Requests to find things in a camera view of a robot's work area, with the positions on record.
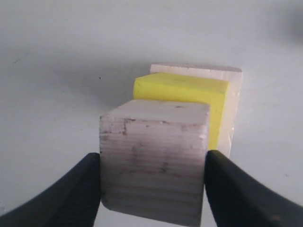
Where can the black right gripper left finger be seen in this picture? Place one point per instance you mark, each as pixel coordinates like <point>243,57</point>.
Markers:
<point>73,201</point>

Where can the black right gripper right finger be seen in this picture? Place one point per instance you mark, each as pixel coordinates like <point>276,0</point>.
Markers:
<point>238,200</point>

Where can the medium layered wooden cube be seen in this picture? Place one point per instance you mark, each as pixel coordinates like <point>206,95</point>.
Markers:
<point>152,157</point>

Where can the large light wooden cube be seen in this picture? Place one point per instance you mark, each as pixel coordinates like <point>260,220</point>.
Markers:
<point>231,74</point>

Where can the yellow cube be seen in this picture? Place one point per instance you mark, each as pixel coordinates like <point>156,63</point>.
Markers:
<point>181,88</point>

